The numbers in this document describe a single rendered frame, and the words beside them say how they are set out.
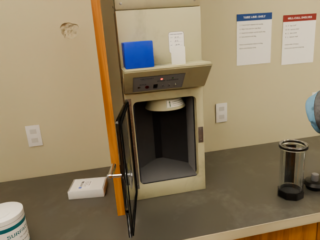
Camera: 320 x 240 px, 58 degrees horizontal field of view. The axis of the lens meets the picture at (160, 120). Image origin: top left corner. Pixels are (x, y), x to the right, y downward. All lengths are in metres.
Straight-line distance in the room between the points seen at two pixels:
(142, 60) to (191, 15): 0.28
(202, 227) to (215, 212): 0.11
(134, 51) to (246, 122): 1.01
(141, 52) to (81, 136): 0.76
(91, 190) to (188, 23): 0.82
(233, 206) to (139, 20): 0.81
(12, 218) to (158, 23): 0.83
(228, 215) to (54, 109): 0.99
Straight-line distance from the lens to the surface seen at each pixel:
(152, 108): 1.20
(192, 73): 1.08
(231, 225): 1.14
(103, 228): 1.17
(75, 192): 1.37
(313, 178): 1.41
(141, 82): 1.06
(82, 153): 1.66
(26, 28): 1.58
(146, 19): 1.13
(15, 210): 1.11
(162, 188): 1.29
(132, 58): 1.01
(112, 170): 0.96
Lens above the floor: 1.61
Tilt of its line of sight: 16 degrees down
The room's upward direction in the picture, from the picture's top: 4 degrees counter-clockwise
